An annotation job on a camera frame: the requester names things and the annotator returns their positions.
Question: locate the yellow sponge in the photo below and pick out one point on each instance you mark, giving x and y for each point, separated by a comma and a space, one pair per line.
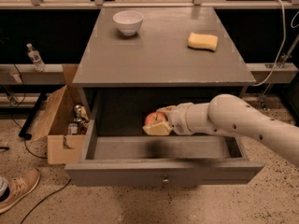
198, 41

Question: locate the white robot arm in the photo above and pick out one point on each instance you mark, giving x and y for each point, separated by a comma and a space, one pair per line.
226, 115

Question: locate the cardboard box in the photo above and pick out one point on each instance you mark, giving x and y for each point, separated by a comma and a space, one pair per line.
54, 124

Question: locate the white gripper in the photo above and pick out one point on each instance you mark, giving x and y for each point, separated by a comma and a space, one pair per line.
178, 119

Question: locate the open grey top drawer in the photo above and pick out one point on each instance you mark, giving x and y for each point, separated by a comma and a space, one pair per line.
118, 153

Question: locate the grey cabinet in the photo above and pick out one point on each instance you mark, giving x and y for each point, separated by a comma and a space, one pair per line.
159, 55

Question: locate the black table leg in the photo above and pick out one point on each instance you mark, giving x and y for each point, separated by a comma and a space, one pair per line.
24, 128

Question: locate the clear plastic water bottle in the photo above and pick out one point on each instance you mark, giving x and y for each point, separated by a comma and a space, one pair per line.
35, 57

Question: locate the red apple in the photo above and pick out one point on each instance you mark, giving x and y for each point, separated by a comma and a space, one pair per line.
154, 117

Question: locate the tan sneaker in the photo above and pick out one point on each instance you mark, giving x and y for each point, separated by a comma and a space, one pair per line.
13, 190

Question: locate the metal cans in box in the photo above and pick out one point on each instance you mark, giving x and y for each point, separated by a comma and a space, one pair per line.
80, 122

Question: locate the white bowl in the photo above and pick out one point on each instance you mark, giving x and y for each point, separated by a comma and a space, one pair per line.
128, 22

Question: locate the round metal drawer knob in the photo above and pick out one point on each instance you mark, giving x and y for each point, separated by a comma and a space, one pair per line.
165, 180

